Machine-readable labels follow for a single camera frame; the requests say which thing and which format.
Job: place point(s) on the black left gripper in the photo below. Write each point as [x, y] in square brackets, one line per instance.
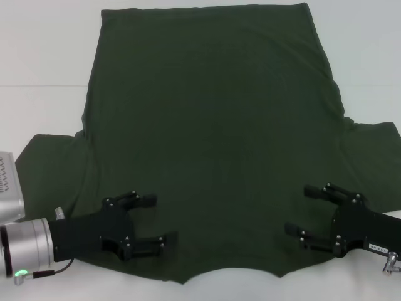
[94, 232]

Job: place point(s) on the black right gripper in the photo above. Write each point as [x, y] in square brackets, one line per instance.
[360, 229]

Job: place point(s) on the dark green t-shirt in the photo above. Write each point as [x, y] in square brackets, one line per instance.
[213, 125]

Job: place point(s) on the silver connector plug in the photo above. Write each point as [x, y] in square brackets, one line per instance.
[59, 214]

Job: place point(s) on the silver finned camera box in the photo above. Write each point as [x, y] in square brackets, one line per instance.
[9, 185]

